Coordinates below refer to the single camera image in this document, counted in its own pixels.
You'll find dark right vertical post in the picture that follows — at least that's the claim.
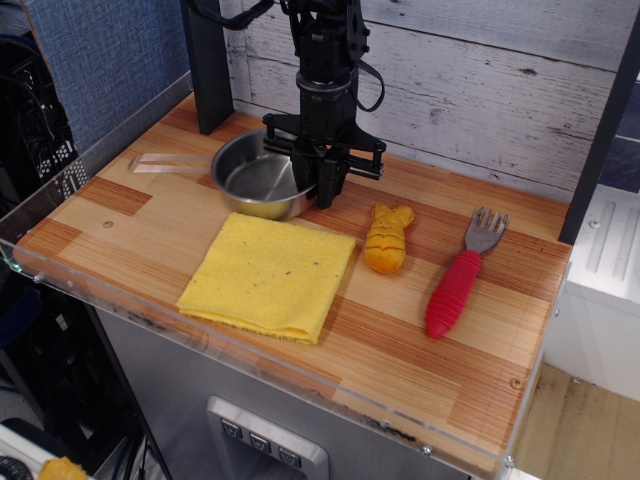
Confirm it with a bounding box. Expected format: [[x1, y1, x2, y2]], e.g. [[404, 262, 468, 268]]
[[558, 13, 639, 245]]

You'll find dark left vertical post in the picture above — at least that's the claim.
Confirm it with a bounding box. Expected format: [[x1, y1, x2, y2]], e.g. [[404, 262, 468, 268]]
[[181, 1, 234, 135]]

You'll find dark vertical post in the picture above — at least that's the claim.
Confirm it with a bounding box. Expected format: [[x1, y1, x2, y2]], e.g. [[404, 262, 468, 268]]
[[558, 13, 639, 245], [181, 1, 234, 135]]

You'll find orange plush toy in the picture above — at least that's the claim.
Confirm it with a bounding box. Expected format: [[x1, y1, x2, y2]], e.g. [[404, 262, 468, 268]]
[[364, 204, 415, 274]]

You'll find white ribbed box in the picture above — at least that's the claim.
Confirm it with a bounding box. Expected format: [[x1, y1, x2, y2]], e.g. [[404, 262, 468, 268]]
[[544, 185, 639, 400]]

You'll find clear acrylic table guard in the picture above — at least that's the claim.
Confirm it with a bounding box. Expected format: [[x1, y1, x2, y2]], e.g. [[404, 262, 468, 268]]
[[1, 98, 570, 479]]

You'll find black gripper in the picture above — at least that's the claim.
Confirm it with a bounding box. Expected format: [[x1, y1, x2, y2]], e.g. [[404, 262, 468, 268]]
[[263, 79, 386, 209]]

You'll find black plastic crate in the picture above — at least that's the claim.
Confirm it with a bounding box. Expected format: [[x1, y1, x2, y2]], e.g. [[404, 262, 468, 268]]
[[1, 34, 78, 209]]

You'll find red handled metal fork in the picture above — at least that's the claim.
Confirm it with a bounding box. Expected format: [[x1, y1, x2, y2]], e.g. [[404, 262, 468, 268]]
[[425, 207, 509, 338]]

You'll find stainless steel saucepan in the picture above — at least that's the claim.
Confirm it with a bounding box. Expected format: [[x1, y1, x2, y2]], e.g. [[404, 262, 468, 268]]
[[128, 129, 317, 221]]

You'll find yellow object bottom left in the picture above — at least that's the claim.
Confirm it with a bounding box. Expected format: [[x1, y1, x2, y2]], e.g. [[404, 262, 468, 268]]
[[37, 457, 89, 480]]

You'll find silver button panel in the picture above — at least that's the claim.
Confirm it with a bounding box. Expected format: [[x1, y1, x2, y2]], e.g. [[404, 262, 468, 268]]
[[206, 396, 330, 479]]

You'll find yellow folded towel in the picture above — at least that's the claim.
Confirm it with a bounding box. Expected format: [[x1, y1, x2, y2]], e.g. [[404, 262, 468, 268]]
[[176, 213, 356, 344]]

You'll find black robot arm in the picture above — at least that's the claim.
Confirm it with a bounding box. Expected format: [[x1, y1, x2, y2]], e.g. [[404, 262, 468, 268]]
[[263, 1, 386, 209]]

